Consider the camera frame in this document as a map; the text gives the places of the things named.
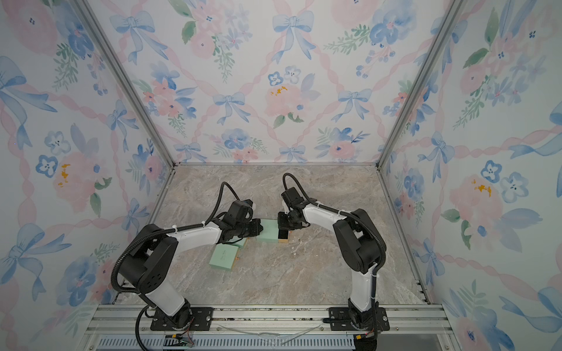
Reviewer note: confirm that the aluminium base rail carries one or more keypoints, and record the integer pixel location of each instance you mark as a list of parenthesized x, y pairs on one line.
[(277, 327)]

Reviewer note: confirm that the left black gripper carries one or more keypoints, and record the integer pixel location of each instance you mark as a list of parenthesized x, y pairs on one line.
[(256, 225)]

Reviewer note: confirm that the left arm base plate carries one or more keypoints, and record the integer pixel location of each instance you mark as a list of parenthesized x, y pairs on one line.
[(193, 318)]

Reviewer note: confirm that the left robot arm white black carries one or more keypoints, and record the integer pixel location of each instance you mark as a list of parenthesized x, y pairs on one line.
[(143, 266)]

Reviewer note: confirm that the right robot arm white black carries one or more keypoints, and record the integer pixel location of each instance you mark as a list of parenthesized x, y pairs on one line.
[(361, 246)]

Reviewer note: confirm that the small green jewelry box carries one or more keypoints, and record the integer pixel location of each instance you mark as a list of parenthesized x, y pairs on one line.
[(224, 256)]

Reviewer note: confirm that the aluminium frame post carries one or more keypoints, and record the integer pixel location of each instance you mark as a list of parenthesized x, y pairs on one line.
[(94, 29), (444, 31)]

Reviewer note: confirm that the aluminium frame post left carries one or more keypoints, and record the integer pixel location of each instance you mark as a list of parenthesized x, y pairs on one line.
[(94, 29)]

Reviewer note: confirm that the aluminium frame post right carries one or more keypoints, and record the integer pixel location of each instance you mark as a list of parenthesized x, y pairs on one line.
[(444, 31)]

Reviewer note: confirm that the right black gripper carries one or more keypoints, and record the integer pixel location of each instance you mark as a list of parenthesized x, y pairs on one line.
[(282, 223)]

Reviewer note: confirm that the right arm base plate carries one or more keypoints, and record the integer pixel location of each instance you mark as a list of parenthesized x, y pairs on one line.
[(348, 319)]

